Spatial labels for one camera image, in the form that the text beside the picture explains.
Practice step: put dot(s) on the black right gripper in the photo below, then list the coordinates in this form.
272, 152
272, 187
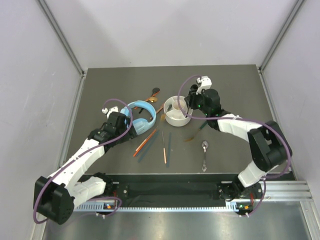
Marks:
191, 98

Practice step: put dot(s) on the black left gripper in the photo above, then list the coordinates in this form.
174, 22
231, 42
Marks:
132, 134

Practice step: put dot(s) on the light blue headphones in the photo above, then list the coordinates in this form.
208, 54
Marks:
141, 125

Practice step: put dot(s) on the gold spoon green handle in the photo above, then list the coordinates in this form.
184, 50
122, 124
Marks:
151, 99

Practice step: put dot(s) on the small black spoon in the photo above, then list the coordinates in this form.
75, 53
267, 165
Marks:
155, 91

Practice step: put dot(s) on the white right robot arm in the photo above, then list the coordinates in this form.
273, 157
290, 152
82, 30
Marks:
268, 146

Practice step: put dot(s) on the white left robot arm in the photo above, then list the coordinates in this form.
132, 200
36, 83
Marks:
58, 195

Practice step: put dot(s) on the white divided round container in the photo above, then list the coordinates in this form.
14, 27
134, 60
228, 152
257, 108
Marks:
173, 114

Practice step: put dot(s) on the dark teal chopstick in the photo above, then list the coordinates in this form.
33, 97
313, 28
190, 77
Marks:
149, 145
169, 149

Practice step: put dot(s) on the silver ornate spoon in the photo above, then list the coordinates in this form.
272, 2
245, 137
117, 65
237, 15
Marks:
205, 146

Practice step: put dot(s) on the copper utensil beside container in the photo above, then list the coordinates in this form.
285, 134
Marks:
158, 110

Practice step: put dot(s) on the silver copper chopstick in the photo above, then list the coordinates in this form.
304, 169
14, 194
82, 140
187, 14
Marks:
164, 148

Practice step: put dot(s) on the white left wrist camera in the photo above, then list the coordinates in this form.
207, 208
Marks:
108, 111

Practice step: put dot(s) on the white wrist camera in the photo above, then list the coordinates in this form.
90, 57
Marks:
108, 111
204, 83

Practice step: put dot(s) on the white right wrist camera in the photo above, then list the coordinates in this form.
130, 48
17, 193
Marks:
204, 83

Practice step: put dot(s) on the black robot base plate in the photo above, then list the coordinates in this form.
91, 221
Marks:
215, 186

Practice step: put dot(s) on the grey slotted cable duct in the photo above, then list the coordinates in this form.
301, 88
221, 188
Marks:
101, 207

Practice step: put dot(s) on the aluminium frame rail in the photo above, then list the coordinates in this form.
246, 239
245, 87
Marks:
60, 35

